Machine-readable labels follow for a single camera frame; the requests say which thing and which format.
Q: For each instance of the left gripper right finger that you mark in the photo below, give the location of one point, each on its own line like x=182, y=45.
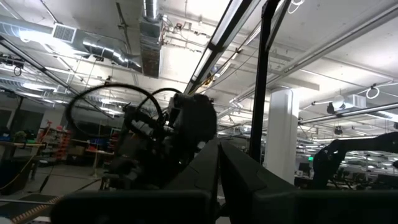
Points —
x=248, y=193

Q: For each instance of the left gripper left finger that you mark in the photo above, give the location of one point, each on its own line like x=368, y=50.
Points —
x=186, y=205

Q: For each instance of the black background robot arm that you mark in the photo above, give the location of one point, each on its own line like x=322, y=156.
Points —
x=329, y=158

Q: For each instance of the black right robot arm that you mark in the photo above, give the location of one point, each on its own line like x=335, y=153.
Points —
x=186, y=124

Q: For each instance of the plain white pillar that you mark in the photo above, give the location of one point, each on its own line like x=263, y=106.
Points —
x=281, y=133

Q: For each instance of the gray ceiling pipe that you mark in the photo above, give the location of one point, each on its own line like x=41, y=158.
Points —
x=342, y=113

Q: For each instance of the orange storage shelves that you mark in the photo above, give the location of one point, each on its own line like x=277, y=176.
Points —
x=59, y=140

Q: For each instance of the black hazard-striped floor mat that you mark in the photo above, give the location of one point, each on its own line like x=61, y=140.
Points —
x=28, y=202

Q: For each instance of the long light bar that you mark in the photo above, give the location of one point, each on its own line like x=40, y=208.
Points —
x=224, y=34

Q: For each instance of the wooden workbench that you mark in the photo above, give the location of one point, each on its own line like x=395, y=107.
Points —
x=21, y=144

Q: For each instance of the white vent grille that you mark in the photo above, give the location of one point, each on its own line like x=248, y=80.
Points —
x=63, y=32

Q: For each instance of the black table frame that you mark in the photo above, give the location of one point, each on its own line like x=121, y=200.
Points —
x=261, y=93

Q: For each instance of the rectangular ceiling duct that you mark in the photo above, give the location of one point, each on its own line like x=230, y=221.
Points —
x=151, y=40

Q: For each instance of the silver ventilation duct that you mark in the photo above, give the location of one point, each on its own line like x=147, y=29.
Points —
x=105, y=51

